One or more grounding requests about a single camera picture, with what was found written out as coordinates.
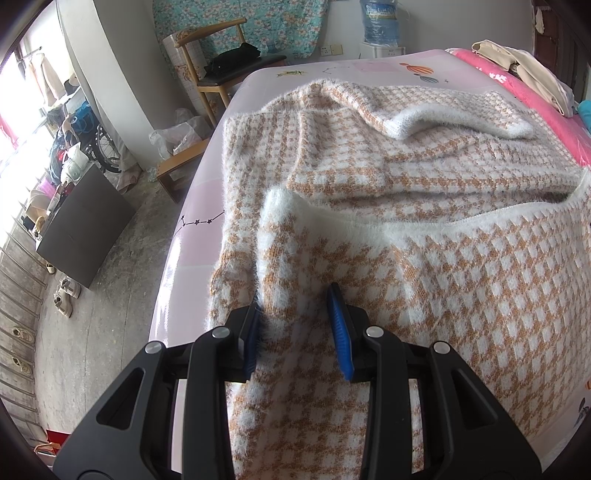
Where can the blue water bottle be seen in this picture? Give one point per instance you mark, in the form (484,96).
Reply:
(381,21)

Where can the wheelchair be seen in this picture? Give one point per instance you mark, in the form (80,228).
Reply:
(104,147)

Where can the dark cabinet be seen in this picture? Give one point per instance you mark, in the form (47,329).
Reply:
(83,230)

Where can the teal floral hanging cloth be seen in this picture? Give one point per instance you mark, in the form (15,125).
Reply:
(277,23)

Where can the wooden chair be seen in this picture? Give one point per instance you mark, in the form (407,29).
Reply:
(217,83)

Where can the clear plastic bag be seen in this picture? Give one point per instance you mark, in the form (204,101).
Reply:
(178,134)

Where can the blue bag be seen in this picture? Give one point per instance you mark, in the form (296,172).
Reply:
(83,114)

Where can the small wooden stool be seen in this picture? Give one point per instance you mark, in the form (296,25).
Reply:
(178,164)

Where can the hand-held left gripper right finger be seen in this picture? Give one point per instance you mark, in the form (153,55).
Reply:
(339,332)

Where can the beige garment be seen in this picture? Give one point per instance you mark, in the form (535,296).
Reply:
(526,69)

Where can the beige houndstooth knit cardigan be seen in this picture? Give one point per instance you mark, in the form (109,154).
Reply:
(415,258)

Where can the white wall socket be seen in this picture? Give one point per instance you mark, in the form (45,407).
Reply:
(331,50)

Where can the white water dispenser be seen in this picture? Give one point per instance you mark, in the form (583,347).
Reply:
(383,50)

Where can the pink floral blanket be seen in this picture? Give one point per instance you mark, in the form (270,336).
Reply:
(521,87)

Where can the black bag on chair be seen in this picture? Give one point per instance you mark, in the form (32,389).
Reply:
(231,57)

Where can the dark wooden door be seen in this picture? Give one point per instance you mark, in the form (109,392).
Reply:
(565,46)

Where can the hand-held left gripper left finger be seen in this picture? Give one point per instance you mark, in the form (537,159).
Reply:
(251,337)

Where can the red box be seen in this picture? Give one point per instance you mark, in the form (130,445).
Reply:
(57,436)

